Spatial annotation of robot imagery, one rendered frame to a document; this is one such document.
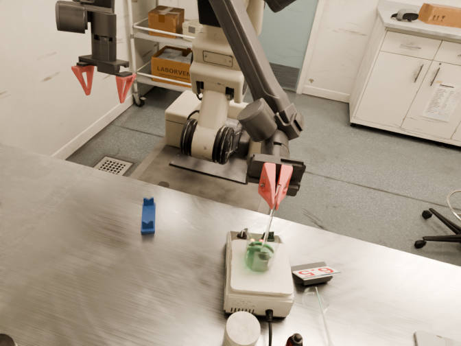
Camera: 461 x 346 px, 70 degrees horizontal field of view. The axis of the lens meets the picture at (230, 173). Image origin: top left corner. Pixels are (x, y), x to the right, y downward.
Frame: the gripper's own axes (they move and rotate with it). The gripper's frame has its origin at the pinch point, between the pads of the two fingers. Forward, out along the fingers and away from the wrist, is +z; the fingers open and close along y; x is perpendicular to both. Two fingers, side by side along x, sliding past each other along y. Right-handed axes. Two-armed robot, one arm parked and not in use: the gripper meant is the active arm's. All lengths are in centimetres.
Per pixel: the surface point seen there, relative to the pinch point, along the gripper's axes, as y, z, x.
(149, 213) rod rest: -27.1, -17.4, 25.0
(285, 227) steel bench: 7.7, -20.7, 25.9
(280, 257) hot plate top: 4.6, -3.4, 17.2
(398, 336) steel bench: 29.9, 4.2, 26.0
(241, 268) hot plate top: -3.1, 0.7, 17.2
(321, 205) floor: 49, -119, 100
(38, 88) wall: -122, -120, 49
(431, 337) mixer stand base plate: 36.0, 4.0, 25.0
